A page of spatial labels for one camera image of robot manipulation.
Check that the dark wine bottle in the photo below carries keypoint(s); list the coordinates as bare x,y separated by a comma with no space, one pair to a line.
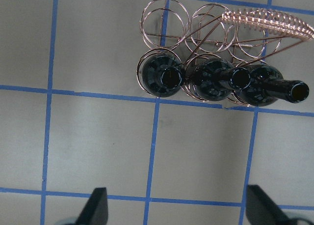
162,74
215,79
268,85

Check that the copper wire bottle basket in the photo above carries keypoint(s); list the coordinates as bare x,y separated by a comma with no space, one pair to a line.
242,36

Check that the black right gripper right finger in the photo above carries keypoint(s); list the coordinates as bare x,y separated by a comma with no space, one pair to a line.
261,209

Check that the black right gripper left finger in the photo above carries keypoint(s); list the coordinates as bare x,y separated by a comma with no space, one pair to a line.
95,211

